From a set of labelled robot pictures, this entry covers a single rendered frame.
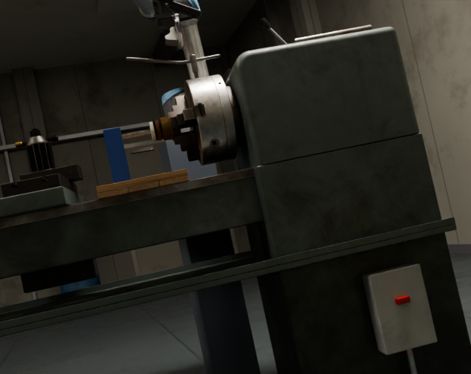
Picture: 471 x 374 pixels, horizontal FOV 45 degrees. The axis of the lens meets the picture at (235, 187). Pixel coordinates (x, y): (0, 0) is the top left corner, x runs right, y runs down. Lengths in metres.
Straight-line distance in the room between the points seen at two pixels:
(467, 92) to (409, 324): 3.04
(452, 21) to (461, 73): 0.40
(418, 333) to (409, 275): 0.19
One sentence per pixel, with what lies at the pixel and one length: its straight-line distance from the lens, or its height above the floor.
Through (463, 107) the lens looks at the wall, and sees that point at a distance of 4.84.
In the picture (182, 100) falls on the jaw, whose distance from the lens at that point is 2.18.
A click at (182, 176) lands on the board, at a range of 1.91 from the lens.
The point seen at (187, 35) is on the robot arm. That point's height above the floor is 1.53.
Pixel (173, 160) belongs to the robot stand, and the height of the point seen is 1.01.
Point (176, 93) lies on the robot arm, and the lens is 2.61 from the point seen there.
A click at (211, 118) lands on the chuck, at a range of 1.97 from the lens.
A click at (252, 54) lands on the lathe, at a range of 1.97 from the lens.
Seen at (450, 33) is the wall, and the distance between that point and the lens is 4.88.
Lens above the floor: 0.73
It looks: 3 degrees up
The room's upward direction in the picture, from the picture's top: 12 degrees counter-clockwise
